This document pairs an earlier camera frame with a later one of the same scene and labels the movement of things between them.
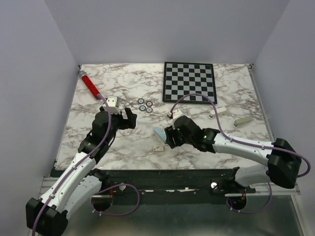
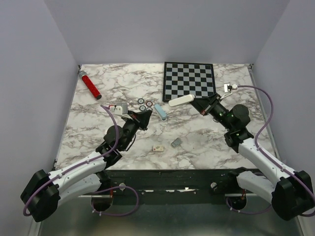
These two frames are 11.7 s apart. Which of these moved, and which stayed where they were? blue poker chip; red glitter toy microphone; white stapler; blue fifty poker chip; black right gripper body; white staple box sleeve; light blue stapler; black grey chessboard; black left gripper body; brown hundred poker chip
Moved: black right gripper body; white stapler; black left gripper body; light blue stapler
Stayed: blue poker chip; black grey chessboard; blue fifty poker chip; brown hundred poker chip; white staple box sleeve; red glitter toy microphone
